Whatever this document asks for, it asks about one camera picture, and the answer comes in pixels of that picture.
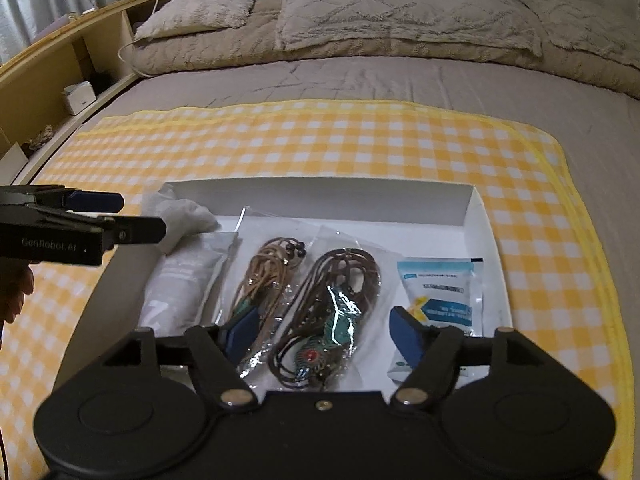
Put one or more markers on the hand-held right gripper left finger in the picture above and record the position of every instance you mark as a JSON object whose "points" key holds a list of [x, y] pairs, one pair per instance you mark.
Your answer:
{"points": [[240, 332]]}

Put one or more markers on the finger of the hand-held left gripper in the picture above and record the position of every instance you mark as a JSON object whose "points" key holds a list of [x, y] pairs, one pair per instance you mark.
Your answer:
{"points": [[140, 230], [95, 201]]}

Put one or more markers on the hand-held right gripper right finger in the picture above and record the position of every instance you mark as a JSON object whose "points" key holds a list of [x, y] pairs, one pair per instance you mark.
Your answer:
{"points": [[407, 335]]}

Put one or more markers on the white cloth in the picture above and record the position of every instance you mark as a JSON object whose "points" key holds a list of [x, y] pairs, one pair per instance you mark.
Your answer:
{"points": [[185, 220]]}

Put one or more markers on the white and blue sachet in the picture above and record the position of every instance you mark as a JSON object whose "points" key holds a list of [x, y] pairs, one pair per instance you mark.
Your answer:
{"points": [[440, 295]]}

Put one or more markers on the white plastic packet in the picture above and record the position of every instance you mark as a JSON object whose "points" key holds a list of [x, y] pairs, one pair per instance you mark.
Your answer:
{"points": [[185, 280]]}

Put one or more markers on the white cardboard box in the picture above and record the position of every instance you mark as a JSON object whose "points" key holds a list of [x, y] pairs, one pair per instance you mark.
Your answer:
{"points": [[440, 240]]}

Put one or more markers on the person's left hand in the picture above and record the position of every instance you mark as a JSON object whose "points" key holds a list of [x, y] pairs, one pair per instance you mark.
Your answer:
{"points": [[15, 292]]}

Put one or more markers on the white card panel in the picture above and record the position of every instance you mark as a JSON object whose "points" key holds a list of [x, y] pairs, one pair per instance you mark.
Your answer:
{"points": [[12, 160]]}

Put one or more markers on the white box on shelf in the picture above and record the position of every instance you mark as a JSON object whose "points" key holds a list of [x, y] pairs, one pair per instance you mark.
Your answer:
{"points": [[79, 98]]}

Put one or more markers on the wooden headboard shelf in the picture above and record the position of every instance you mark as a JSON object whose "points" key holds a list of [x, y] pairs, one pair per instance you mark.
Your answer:
{"points": [[60, 60]]}

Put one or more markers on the yellow checked blanket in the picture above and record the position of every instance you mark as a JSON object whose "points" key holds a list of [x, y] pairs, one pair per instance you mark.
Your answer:
{"points": [[310, 140]]}

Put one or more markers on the beige quilt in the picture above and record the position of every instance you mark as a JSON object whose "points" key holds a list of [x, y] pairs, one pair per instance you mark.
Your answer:
{"points": [[225, 52]]}

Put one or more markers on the grey curtain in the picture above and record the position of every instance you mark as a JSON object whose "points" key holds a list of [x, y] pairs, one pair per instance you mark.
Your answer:
{"points": [[45, 0]]}

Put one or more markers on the small beige textured pillow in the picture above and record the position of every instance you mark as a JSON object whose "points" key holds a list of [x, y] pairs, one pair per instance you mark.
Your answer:
{"points": [[205, 7]]}

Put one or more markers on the large beige textured pillow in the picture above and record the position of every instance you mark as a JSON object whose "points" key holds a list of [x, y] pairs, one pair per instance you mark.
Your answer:
{"points": [[400, 10]]}

